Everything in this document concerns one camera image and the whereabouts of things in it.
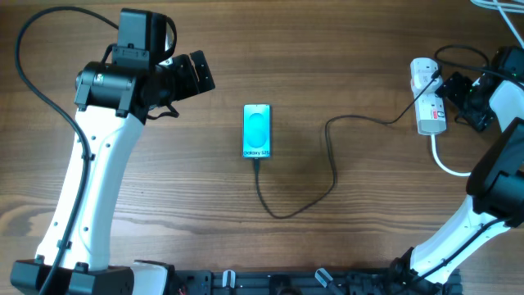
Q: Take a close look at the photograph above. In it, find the black USB-C charging cable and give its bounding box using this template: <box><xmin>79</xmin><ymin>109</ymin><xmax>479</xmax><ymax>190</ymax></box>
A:
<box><xmin>252</xmin><ymin>67</ymin><xmax>443</xmax><ymax>220</ymax></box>

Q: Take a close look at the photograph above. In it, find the teal screen smartphone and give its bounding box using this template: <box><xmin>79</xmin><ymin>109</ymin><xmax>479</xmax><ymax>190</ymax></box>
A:
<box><xmin>242</xmin><ymin>104</ymin><xmax>271</xmax><ymax>158</ymax></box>

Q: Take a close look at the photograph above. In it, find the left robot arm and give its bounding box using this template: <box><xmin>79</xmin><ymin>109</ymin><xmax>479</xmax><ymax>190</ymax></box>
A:
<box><xmin>11</xmin><ymin>8</ymin><xmax>215</xmax><ymax>294</ymax></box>

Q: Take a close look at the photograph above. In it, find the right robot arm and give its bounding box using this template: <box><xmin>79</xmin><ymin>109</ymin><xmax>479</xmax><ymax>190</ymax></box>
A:
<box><xmin>405</xmin><ymin>46</ymin><xmax>523</xmax><ymax>288</ymax></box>

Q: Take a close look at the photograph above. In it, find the white USB charger adapter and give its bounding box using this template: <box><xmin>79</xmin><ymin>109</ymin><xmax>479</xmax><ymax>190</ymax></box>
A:
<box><xmin>410</xmin><ymin>73</ymin><xmax>443</xmax><ymax>95</ymax></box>

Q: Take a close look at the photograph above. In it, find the white power strip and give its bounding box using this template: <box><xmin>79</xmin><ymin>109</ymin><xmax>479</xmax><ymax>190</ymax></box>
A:
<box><xmin>410</xmin><ymin>57</ymin><xmax>446</xmax><ymax>136</ymax></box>

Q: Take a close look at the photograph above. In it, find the white power strip cord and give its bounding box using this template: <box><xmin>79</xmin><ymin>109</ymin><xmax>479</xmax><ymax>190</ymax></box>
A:
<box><xmin>429</xmin><ymin>0</ymin><xmax>524</xmax><ymax>178</ymax></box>

